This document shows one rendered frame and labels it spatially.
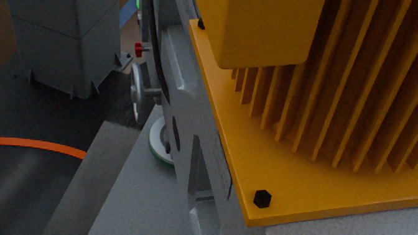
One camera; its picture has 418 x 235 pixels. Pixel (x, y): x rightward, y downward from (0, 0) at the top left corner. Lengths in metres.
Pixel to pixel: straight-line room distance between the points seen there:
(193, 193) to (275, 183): 0.54
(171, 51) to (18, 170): 1.68
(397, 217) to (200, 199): 0.55
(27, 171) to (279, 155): 2.23
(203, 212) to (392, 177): 0.55
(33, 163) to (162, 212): 1.29
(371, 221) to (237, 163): 0.13
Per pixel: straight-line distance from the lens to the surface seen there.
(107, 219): 1.50
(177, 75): 1.05
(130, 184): 1.56
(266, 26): 0.37
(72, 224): 1.60
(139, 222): 1.49
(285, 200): 0.47
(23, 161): 2.71
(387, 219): 0.51
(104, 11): 2.82
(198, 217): 1.01
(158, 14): 1.16
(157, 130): 1.62
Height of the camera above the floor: 2.10
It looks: 47 degrees down
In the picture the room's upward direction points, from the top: 7 degrees clockwise
